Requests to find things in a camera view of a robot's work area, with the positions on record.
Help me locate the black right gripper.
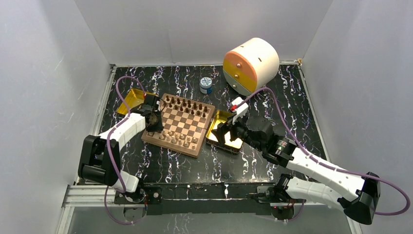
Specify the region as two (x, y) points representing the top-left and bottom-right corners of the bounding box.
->
(211, 111), (264, 152)

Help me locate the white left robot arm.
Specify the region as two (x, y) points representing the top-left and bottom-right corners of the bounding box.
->
(78, 94), (167, 203)

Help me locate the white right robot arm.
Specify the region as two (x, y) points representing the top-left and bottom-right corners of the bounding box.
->
(211, 117), (380, 225)

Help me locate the gold tin with white pieces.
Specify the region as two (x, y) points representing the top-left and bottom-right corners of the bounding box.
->
(116, 88), (144, 116)

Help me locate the row of dark chess pieces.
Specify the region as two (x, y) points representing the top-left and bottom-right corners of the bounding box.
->
(161, 94), (213, 119)

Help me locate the wooden chess board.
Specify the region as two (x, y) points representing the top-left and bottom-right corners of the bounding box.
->
(141, 103), (215, 158)

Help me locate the empty gold square tin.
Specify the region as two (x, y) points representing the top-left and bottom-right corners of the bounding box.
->
(206, 110), (244, 154)

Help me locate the small blue white jar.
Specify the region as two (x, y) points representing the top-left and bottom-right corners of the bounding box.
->
(200, 77), (212, 94)

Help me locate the round pastel drawer cabinet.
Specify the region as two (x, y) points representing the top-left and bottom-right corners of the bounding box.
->
(223, 38), (280, 96)

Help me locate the aluminium front rail frame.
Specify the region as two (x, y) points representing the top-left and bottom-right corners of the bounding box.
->
(57, 182), (361, 234)

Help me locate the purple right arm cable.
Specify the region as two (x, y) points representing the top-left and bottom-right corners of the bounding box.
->
(230, 86), (411, 223)

